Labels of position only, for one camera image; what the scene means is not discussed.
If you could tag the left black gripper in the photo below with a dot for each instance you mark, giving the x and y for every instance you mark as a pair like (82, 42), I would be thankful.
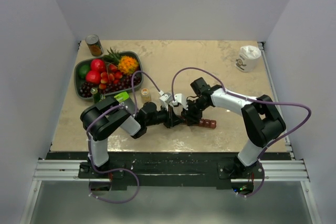
(171, 119)

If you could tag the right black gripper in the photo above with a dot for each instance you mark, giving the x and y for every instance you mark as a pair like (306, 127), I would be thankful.
(191, 117)

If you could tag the red weekly pill organizer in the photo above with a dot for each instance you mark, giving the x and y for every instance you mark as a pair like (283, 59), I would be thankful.
(207, 123)

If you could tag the small pill bottle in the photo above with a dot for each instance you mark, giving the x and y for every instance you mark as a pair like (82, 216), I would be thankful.
(145, 95)

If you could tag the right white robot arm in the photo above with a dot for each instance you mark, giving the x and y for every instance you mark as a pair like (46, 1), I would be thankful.
(262, 120)

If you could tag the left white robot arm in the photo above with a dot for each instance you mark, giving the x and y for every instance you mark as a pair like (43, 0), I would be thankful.
(103, 118)

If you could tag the razor package box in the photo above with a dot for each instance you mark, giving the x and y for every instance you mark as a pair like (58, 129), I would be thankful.
(124, 99)

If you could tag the dark grape bunch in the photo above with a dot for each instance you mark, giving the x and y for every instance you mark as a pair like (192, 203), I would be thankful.
(83, 88)

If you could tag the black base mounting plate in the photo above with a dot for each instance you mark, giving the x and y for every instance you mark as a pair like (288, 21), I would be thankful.
(164, 169)

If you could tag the orange spiky fruit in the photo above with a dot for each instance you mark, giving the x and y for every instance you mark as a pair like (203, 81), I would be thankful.
(128, 65)

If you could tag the strawberries pile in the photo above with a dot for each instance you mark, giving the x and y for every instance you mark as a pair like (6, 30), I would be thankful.
(110, 77)

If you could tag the green glass bottle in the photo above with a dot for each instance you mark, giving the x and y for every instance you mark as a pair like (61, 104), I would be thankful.
(96, 95)

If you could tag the white paper cup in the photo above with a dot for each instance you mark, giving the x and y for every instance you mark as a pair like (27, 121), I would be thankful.
(248, 58)

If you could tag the red apple lower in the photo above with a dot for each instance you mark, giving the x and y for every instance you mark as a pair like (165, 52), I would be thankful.
(93, 77)

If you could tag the red apple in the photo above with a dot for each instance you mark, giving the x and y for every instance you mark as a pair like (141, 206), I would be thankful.
(98, 65)
(93, 77)

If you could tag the red apple upper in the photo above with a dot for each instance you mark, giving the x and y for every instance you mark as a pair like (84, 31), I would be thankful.
(98, 65)

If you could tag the green lime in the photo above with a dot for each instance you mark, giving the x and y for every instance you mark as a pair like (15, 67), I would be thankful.
(83, 70)

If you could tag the grey fruit tray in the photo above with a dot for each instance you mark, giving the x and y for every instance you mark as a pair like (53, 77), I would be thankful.
(113, 58)

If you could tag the tin can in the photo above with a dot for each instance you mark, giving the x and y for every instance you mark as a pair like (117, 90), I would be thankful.
(94, 45)

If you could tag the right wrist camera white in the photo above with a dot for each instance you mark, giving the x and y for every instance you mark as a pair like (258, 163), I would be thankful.
(180, 99)

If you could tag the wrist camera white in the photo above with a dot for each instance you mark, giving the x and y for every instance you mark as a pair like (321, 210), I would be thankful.
(180, 99)
(165, 99)

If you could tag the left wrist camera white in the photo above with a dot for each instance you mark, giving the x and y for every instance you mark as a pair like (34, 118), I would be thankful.
(165, 99)

